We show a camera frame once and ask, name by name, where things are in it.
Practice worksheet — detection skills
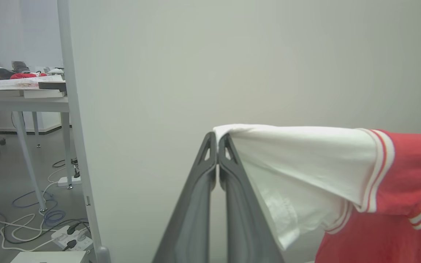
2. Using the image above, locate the white cable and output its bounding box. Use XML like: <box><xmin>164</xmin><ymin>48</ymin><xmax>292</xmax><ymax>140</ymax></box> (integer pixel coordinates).
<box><xmin>0</xmin><ymin>166</ymin><xmax>81</xmax><ymax>252</ymax></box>

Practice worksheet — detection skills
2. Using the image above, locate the large white power strip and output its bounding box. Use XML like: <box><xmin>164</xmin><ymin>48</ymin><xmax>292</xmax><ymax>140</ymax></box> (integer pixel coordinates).
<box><xmin>51</xmin><ymin>225</ymin><xmax>94</xmax><ymax>253</ymax></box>

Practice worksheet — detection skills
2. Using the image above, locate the black book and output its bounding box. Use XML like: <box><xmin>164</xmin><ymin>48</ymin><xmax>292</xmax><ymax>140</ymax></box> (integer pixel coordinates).
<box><xmin>38</xmin><ymin>81</ymin><xmax>67</xmax><ymax>92</ymax></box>

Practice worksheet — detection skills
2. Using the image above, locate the blue cable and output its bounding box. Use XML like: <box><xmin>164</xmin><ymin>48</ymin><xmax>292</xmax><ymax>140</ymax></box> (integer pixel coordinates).
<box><xmin>12</xmin><ymin>190</ymin><xmax>67</xmax><ymax>228</ymax></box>

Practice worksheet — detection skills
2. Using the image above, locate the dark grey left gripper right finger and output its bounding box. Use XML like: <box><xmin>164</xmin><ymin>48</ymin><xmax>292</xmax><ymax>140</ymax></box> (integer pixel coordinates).
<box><xmin>218</xmin><ymin>133</ymin><xmax>286</xmax><ymax>263</ymax></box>

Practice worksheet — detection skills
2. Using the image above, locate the white metal-legged table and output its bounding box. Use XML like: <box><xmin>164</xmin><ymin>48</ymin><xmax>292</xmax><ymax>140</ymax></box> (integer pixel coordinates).
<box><xmin>0</xmin><ymin>94</ymin><xmax>73</xmax><ymax>263</ymax></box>

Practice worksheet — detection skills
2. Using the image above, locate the white flat box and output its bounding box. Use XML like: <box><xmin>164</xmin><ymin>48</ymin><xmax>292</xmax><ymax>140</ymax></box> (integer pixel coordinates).
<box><xmin>10</xmin><ymin>251</ymin><xmax>88</xmax><ymax>263</ymax></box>

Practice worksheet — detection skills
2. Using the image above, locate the black floor cable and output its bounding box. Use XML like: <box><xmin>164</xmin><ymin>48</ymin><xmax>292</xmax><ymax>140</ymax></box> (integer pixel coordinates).
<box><xmin>0</xmin><ymin>158</ymin><xmax>91</xmax><ymax>246</ymax></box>

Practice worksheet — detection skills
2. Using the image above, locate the white partition post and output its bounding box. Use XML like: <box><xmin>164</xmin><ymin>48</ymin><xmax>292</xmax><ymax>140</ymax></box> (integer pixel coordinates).
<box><xmin>56</xmin><ymin>0</ymin><xmax>111</xmax><ymax>263</ymax></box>

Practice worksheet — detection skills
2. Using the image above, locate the red cloth item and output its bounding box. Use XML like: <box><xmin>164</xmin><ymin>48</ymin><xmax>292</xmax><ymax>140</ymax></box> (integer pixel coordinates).
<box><xmin>10</xmin><ymin>72</ymin><xmax>47</xmax><ymax>80</ymax></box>

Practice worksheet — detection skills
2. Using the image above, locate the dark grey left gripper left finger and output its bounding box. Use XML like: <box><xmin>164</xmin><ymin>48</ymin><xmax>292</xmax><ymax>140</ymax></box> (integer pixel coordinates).
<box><xmin>152</xmin><ymin>131</ymin><xmax>218</xmax><ymax>263</ymax></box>

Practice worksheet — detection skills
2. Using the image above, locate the stack of white books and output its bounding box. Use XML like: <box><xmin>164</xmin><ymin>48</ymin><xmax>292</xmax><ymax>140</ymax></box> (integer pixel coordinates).
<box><xmin>0</xmin><ymin>75</ymin><xmax>67</xmax><ymax>99</ymax></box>

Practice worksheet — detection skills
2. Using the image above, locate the red and white shirt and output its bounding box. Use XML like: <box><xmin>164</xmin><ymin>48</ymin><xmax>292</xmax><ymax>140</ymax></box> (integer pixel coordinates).
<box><xmin>212</xmin><ymin>123</ymin><xmax>421</xmax><ymax>263</ymax></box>

